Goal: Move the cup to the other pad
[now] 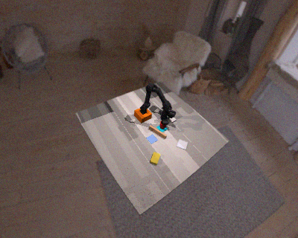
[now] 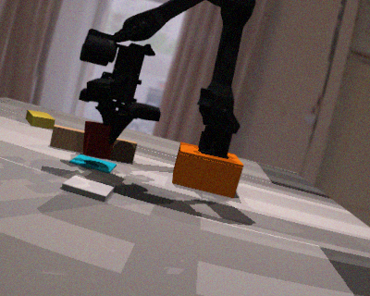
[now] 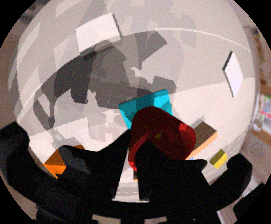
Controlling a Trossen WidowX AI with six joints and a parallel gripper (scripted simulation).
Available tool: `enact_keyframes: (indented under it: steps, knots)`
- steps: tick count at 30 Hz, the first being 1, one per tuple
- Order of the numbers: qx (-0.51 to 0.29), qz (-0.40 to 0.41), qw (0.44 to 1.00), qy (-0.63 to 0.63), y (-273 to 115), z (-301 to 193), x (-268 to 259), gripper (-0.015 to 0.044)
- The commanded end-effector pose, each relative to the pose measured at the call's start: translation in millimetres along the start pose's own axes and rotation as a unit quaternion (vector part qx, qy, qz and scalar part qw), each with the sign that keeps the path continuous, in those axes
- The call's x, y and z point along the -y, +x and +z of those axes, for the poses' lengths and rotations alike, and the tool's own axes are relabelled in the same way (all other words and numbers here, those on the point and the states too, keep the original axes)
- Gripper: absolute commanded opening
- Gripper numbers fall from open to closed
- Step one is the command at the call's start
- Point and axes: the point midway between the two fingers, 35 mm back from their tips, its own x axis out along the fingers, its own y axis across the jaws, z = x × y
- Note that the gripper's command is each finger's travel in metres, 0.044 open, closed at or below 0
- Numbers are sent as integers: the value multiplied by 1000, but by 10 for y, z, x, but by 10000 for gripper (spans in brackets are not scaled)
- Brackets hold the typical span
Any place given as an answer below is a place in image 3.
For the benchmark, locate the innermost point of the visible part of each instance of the yellow block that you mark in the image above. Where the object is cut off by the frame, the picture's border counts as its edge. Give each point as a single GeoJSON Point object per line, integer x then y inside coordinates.
{"type": "Point", "coordinates": [218, 159]}

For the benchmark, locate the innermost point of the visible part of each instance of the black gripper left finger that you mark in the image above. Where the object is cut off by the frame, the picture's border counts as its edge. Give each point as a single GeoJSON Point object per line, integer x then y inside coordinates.
{"type": "Point", "coordinates": [107, 163]}

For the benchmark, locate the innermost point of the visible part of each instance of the white flat block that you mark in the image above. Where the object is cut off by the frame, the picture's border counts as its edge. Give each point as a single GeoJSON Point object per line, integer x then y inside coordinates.
{"type": "Point", "coordinates": [97, 34]}

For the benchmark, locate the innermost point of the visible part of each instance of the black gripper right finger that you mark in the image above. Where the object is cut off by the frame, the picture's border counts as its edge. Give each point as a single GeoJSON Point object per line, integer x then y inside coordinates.
{"type": "Point", "coordinates": [154, 167]}

